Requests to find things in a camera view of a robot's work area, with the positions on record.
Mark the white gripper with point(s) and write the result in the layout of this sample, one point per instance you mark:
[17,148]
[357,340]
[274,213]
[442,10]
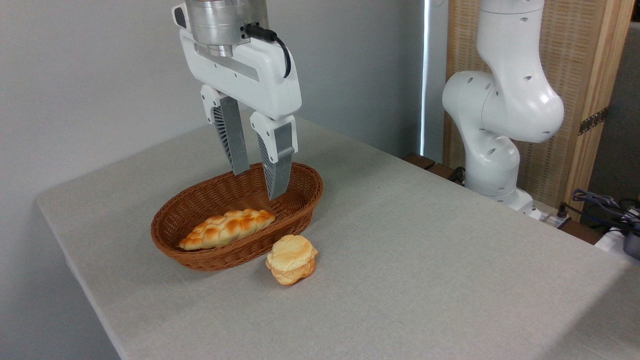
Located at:
[250,75]

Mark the round bread bun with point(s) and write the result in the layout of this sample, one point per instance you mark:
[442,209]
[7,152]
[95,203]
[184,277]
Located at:
[291,257]

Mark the long braided bread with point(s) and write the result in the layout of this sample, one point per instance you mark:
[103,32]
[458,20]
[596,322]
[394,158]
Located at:
[225,227]

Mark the brown wicker basket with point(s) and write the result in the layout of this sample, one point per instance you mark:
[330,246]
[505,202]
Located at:
[225,259]

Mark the grey tablecloth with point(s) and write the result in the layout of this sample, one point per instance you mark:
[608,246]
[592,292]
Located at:
[425,275]

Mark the white power strip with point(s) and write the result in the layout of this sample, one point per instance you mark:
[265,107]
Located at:
[547,217]

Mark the wooden woven screen panel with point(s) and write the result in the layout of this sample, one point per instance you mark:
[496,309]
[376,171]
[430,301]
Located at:
[575,50]

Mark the dark metal hinge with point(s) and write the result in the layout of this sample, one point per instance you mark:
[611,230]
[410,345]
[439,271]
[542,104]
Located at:
[594,121]

